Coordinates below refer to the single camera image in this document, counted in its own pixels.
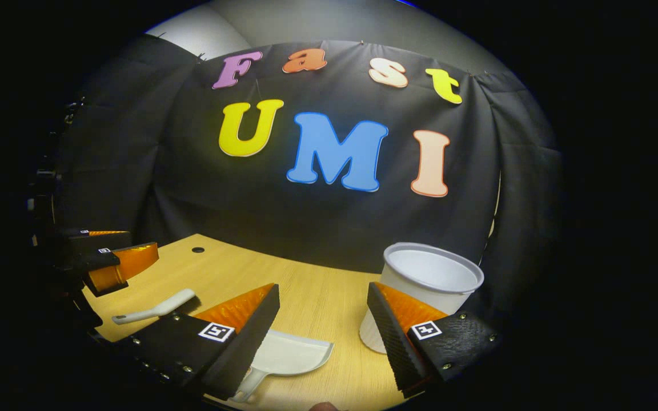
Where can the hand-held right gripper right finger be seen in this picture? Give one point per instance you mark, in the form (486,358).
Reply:
(389,342)

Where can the white dustpan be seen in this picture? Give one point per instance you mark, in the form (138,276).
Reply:
(295,354)

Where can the small white broom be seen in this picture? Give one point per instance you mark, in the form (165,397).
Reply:
(163,308)

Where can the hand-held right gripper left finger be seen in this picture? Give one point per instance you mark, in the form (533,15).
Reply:
(249,342)

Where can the wooden desktop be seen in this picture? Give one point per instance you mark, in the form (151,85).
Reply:
(317,297)

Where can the white garbage bin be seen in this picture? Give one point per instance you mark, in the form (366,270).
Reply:
(432,274)

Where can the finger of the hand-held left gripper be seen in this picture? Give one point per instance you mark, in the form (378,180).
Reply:
(97,260)
(100,241)

